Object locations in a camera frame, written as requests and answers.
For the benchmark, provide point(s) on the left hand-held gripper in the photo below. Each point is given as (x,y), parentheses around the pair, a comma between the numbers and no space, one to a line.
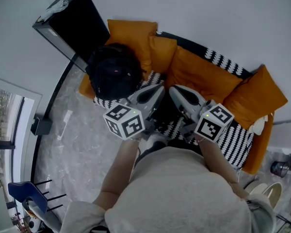
(126,122)

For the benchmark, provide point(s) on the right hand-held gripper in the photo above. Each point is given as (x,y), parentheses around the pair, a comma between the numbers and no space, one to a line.
(213,122)

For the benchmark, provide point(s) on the black garment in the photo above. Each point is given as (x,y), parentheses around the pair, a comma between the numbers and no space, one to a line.
(168,111)

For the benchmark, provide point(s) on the orange sofa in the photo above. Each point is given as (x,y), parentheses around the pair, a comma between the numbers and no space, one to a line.
(259,152)

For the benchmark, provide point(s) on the person's left forearm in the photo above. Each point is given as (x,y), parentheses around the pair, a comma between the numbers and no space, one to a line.
(116,173)

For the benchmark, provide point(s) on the person's right forearm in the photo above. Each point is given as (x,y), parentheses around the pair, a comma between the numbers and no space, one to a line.
(218,161)

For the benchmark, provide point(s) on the black backpack with red mark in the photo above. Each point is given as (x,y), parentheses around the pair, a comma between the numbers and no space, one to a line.
(114,74)

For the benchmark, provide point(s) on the wide orange cushion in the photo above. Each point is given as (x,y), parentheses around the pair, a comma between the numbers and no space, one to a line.
(201,74)

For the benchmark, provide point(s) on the small orange cushion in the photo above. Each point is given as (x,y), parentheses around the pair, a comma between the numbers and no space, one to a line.
(162,53)

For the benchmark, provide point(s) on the large orange cushion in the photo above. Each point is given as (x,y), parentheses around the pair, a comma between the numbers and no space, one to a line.
(133,38)

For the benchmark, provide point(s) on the black and white patterned blanket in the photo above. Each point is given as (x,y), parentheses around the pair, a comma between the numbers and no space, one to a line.
(235,142)

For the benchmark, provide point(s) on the square orange cushion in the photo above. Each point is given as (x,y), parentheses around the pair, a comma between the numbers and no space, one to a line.
(257,98)

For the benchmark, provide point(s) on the white plush toy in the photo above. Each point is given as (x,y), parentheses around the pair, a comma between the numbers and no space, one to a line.
(258,126)

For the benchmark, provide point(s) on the person's grey shirt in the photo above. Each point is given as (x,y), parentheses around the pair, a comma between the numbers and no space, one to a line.
(174,195)

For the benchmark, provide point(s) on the black cabinet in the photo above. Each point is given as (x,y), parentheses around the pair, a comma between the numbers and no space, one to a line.
(77,25)

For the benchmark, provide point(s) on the dark round bin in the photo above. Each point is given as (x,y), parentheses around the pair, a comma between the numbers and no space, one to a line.
(279,169)

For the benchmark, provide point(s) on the round white side table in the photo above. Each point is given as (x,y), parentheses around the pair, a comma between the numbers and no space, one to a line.
(271,194)

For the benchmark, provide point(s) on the white crumpled cloth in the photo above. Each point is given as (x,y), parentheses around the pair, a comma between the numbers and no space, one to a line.
(55,8)

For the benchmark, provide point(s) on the window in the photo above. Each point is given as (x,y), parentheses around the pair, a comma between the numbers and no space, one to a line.
(2,120)

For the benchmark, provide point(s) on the blue chair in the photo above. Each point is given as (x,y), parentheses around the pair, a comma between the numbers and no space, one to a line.
(26,193)

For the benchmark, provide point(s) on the black wall box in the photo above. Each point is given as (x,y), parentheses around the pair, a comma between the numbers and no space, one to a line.
(41,126)

